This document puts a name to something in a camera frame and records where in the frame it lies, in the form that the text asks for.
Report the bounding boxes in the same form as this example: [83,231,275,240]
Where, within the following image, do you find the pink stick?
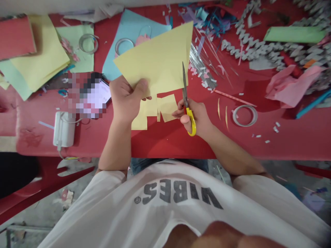
[212,89,257,107]

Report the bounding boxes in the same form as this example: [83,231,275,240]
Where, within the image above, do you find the pile of grey folded paper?
[220,0,331,72]

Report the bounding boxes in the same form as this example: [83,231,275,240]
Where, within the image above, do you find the stack of yellow paper sheets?
[9,14,71,93]

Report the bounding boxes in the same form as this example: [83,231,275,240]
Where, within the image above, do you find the rolled green paper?
[263,25,327,44]

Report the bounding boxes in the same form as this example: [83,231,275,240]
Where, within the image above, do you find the pale green paper sheet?
[0,59,34,102]

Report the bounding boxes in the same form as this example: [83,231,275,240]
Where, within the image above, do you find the yellow-handled scissors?
[181,61,198,137]

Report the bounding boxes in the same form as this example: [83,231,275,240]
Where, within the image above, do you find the white power bank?
[52,111,76,148]

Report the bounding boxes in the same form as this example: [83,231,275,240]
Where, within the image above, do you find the pile of coloured paper scraps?
[165,0,241,47]

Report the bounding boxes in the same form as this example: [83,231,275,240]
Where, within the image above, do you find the person's right hand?
[171,99,215,135]

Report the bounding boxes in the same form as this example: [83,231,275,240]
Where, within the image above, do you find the light blue paper sheet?
[102,9,173,82]

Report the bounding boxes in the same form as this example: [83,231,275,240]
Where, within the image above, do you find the tape roll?
[232,104,258,128]
[78,33,100,54]
[114,38,135,56]

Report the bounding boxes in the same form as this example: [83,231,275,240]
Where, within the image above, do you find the smartphone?
[85,77,113,120]

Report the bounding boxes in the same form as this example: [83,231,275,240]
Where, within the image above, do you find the person's left hand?
[109,76,153,124]

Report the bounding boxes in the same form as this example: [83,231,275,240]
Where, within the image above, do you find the red plastic chair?
[0,154,96,226]

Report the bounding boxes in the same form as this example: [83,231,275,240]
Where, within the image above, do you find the red patterned cardboard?
[0,15,37,62]

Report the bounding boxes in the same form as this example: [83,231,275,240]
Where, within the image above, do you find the blue paper strip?
[295,90,331,120]

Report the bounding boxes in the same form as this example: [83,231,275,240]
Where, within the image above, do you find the person's body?
[38,158,331,248]

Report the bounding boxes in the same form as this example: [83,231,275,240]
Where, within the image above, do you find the bundle of silver strips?
[189,43,218,90]

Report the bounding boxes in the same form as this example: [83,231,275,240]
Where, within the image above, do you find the crumpled pink paper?
[264,64,331,109]

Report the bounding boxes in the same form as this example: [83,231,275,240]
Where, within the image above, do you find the person's legs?
[130,158,209,175]

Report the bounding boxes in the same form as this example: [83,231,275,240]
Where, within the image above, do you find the yellow paper sheet with cuts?
[113,20,194,131]

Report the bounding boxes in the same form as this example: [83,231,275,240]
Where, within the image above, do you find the pink paper cutout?
[135,33,152,48]

